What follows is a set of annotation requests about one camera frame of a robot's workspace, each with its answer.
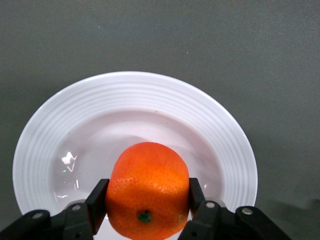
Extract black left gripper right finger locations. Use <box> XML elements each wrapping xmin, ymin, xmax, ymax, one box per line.
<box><xmin>178</xmin><ymin>177</ymin><xmax>293</xmax><ymax>240</ymax></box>

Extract orange fruit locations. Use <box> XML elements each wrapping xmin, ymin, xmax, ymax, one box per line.
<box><xmin>104</xmin><ymin>141</ymin><xmax>190</xmax><ymax>238</ymax></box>

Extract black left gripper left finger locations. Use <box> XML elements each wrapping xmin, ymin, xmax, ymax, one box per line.
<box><xmin>0</xmin><ymin>178</ymin><xmax>110</xmax><ymax>240</ymax></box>

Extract white ribbed plate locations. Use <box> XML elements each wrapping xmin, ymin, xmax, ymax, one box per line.
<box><xmin>12</xmin><ymin>71</ymin><xmax>258</xmax><ymax>240</ymax></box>

